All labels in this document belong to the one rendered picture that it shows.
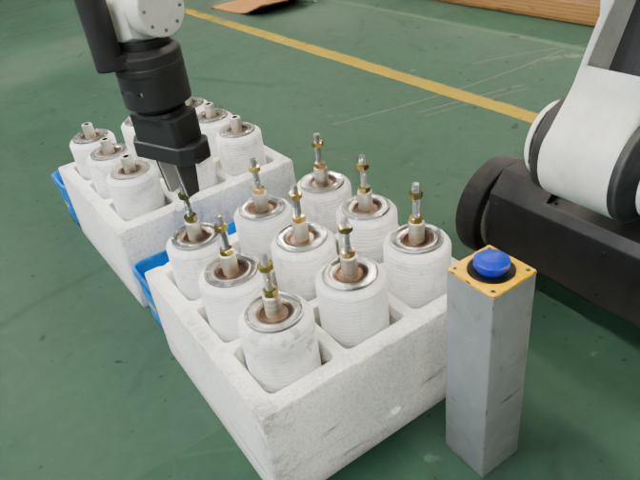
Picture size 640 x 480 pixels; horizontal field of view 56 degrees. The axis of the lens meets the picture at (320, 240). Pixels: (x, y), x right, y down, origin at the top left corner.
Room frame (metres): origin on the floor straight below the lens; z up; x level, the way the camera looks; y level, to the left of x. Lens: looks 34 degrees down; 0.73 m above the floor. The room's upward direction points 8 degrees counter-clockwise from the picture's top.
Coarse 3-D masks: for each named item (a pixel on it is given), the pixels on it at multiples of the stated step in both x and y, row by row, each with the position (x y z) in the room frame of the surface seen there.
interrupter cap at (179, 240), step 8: (200, 224) 0.81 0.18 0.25; (208, 224) 0.81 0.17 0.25; (176, 232) 0.80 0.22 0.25; (184, 232) 0.79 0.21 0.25; (208, 232) 0.79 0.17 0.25; (176, 240) 0.78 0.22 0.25; (184, 240) 0.77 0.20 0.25; (200, 240) 0.77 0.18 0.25; (208, 240) 0.76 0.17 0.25; (176, 248) 0.75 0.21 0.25; (184, 248) 0.75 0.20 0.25; (192, 248) 0.75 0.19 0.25; (200, 248) 0.75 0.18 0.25
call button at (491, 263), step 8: (480, 256) 0.53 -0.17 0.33; (488, 256) 0.53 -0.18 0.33; (496, 256) 0.53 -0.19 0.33; (504, 256) 0.53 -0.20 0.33; (480, 264) 0.52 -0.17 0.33; (488, 264) 0.52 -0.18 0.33; (496, 264) 0.52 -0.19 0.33; (504, 264) 0.51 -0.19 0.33; (480, 272) 0.52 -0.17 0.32; (488, 272) 0.51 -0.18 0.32; (496, 272) 0.51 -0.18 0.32; (504, 272) 0.52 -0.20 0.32
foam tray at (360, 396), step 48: (336, 240) 0.83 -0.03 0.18; (192, 336) 0.64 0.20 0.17; (384, 336) 0.59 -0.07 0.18; (432, 336) 0.61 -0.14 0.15; (240, 384) 0.54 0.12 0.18; (336, 384) 0.53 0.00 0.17; (384, 384) 0.56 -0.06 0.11; (432, 384) 0.61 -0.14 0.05; (240, 432) 0.56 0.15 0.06; (288, 432) 0.49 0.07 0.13; (336, 432) 0.52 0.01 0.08; (384, 432) 0.56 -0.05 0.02
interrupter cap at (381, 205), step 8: (352, 200) 0.82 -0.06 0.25; (376, 200) 0.81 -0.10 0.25; (384, 200) 0.81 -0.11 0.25; (344, 208) 0.80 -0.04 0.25; (352, 208) 0.80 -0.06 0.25; (376, 208) 0.80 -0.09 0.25; (384, 208) 0.79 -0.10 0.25; (352, 216) 0.77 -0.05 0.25; (360, 216) 0.77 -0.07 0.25; (368, 216) 0.77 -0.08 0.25; (376, 216) 0.77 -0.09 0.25
